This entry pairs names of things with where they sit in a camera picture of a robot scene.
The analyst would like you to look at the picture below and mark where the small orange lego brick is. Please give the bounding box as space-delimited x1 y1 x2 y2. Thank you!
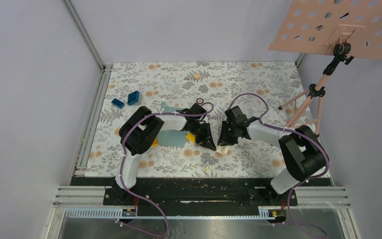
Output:
151 138 159 147

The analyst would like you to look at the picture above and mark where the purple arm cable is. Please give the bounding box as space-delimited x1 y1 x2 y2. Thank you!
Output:
228 93 330 238
115 101 215 238

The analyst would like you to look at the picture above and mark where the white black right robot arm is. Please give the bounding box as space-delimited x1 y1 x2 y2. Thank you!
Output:
218 106 328 205

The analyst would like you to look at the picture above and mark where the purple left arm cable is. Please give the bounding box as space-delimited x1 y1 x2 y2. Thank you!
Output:
115 101 215 238

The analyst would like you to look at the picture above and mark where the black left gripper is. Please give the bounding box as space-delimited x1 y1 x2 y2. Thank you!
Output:
190 121 216 152

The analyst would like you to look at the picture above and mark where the tan lined letter paper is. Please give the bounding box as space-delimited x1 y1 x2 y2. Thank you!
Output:
216 145 232 155

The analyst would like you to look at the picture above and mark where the yellow rectangular block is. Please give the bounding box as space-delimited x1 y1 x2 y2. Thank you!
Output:
186 133 196 143

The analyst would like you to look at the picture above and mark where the small blue lego brick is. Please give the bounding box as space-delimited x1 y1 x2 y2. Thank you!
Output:
111 99 125 109

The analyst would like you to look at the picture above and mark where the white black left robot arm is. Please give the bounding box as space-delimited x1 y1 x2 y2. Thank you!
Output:
113 103 216 205

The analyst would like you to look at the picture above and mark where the aluminium frame post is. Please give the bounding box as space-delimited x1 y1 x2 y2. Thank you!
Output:
62 0 107 72

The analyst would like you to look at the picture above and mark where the pink music stand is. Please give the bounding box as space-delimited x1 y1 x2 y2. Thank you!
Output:
269 0 382 127

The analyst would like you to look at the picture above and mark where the floral patterned table mat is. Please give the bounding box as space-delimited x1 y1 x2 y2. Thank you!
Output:
84 62 303 177

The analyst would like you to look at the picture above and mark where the white slotted cable duct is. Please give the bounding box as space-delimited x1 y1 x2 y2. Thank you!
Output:
65 207 277 220

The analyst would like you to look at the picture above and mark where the large blue lego brick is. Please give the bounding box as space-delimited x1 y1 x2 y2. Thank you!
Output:
127 91 142 106

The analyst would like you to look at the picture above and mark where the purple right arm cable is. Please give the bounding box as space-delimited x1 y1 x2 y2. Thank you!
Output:
228 93 330 238

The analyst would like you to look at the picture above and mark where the teal paper envelope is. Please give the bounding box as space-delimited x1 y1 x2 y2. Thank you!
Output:
157 115 187 148

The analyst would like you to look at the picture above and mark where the green white glue stick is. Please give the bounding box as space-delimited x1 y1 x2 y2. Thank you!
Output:
161 101 166 111

